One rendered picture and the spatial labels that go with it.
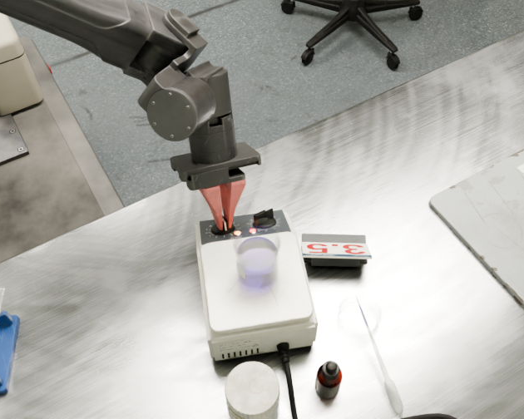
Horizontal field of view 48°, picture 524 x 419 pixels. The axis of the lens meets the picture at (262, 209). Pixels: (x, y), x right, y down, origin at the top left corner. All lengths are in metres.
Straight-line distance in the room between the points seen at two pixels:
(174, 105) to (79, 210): 0.81
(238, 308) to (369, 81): 1.60
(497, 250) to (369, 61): 1.49
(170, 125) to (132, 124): 1.44
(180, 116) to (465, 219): 0.45
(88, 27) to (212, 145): 0.19
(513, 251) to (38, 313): 0.64
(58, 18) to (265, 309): 0.38
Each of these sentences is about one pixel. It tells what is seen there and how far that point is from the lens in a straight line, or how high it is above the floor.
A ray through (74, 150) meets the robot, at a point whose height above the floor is 0.36.
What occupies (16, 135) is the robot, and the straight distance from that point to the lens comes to 1.60.
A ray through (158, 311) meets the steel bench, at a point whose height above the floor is 0.75.
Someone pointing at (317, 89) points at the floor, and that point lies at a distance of 2.15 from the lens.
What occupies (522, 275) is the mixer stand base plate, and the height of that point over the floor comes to 0.76.
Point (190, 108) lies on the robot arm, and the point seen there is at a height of 1.02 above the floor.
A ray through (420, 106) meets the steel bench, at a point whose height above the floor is 0.75.
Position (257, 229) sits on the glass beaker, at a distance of 0.67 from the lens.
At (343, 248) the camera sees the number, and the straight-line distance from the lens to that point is 0.82.
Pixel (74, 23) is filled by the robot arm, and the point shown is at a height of 1.07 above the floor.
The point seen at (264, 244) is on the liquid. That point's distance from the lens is 0.68.
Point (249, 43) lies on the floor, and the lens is 2.33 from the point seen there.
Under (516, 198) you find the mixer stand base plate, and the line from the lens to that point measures 0.94.
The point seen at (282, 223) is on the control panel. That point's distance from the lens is 0.79.
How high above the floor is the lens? 1.46
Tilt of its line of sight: 54 degrees down
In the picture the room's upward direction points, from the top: 1 degrees counter-clockwise
